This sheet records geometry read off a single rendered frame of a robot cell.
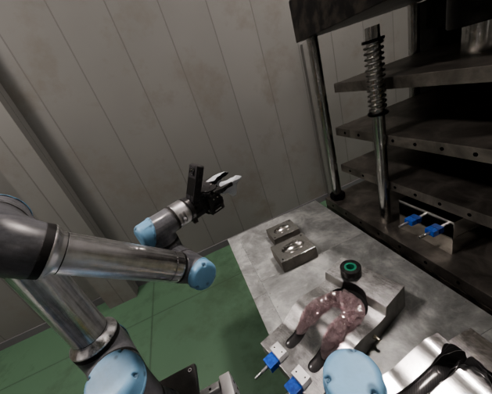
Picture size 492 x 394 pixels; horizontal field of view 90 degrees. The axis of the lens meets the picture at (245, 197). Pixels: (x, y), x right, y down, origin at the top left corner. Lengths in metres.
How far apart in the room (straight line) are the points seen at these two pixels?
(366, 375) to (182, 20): 2.65
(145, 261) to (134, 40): 2.28
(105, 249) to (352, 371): 0.45
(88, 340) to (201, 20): 2.51
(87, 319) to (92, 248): 0.24
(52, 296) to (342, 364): 0.57
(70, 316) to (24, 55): 2.36
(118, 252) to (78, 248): 0.07
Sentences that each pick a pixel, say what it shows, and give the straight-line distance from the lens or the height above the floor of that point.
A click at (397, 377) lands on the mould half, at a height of 0.88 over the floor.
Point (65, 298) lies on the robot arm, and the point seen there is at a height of 1.43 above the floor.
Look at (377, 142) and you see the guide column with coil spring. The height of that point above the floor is 1.27.
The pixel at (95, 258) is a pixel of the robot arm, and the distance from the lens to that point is 0.54.
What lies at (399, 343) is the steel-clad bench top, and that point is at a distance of 1.10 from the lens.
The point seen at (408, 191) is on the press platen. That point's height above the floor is 1.02.
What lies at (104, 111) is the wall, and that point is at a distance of 2.65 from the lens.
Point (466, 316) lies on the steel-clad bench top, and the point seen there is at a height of 0.80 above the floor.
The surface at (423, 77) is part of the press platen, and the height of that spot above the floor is 1.53.
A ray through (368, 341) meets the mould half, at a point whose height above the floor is 0.85.
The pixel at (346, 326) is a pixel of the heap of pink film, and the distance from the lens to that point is 0.97.
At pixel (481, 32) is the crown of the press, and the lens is 1.40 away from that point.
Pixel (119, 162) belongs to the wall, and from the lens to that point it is 2.69.
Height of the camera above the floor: 1.73
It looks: 25 degrees down
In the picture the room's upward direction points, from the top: 19 degrees counter-clockwise
